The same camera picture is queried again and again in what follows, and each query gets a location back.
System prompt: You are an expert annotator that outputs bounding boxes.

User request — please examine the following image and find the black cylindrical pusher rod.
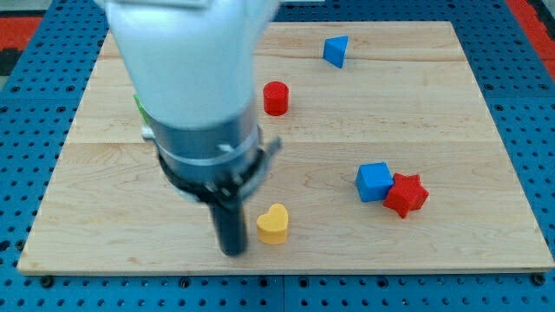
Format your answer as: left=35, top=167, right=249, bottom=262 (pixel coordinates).
left=209, top=199, right=247, bottom=257

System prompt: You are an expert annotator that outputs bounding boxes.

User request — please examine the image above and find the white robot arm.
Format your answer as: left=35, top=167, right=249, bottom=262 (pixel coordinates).
left=100, top=0, right=281, bottom=256

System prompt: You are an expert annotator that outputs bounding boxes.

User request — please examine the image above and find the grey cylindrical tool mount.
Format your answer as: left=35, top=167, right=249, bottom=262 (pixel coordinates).
left=141, top=102, right=282, bottom=202

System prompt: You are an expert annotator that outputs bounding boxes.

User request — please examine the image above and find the blue cube block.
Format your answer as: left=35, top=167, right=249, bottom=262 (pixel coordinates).
left=356, top=162, right=394, bottom=202

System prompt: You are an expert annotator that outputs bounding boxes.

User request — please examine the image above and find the green block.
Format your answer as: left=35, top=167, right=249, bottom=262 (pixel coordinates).
left=133, top=94, right=150, bottom=125

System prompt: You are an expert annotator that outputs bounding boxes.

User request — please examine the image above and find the yellow heart block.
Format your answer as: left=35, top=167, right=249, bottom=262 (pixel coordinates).
left=256, top=203, right=289, bottom=245

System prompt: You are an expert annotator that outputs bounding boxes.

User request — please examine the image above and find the wooden board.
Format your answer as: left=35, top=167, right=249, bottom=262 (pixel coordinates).
left=17, top=22, right=554, bottom=276

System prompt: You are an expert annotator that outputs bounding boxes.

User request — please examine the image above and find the red star block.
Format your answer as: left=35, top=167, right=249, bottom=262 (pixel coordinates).
left=382, top=172, right=429, bottom=218

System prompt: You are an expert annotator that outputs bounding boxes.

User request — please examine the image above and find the red cylinder block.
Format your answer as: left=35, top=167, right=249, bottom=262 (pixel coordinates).
left=263, top=81, right=290, bottom=116

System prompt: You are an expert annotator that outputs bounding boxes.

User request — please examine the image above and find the blue triangle block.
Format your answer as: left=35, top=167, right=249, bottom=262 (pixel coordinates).
left=323, top=36, right=349, bottom=68

